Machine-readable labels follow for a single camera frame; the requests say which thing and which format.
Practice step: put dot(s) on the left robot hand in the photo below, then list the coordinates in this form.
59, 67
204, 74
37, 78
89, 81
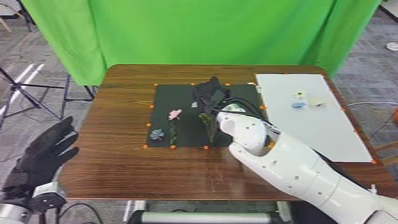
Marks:
44, 153

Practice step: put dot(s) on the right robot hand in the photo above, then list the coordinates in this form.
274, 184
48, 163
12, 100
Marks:
208, 95

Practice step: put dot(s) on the green sprig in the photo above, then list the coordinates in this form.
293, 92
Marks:
208, 128

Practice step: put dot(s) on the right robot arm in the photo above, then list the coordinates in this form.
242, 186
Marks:
295, 166

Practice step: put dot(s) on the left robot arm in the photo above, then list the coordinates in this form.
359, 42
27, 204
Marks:
36, 203

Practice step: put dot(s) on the dark mat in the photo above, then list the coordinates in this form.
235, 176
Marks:
178, 100

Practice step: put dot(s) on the pink flower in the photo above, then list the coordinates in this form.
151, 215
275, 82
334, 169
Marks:
174, 115

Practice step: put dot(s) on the blue flower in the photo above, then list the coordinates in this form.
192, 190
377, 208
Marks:
156, 134
297, 105

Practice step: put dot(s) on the white flower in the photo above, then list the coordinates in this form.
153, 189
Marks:
300, 95

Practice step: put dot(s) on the black tripod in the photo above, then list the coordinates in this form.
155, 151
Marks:
23, 93

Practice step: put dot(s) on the yellow flower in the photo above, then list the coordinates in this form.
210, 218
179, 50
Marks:
316, 101

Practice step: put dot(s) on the white sheet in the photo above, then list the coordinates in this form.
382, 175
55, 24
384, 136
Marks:
313, 130

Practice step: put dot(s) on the pale grey bar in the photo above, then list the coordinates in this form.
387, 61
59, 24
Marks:
206, 217

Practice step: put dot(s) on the wooden chair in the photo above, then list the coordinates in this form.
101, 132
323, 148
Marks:
9, 15

